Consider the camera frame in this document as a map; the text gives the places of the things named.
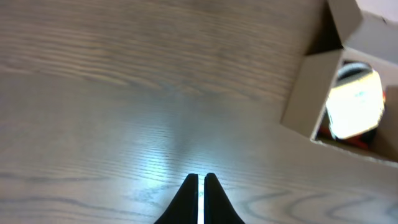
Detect white tape roll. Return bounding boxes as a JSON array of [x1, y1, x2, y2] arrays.
[[338, 62, 372, 81]]

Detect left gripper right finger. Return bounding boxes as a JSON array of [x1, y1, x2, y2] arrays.
[[203, 173, 244, 224]]

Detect cardboard box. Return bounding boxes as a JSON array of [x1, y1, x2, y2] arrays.
[[281, 0, 397, 167]]

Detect orange utility knife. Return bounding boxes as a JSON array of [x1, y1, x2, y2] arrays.
[[317, 126, 377, 150]]

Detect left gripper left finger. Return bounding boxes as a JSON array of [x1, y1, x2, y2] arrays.
[[154, 174, 198, 224]]

